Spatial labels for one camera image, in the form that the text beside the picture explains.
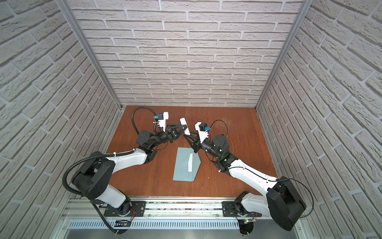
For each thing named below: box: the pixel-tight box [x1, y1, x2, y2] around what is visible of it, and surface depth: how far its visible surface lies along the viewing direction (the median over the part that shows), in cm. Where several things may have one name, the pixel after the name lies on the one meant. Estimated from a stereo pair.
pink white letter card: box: [188, 152, 193, 172], surface depth 91 cm
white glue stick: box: [179, 117, 191, 136], surface depth 70 cm
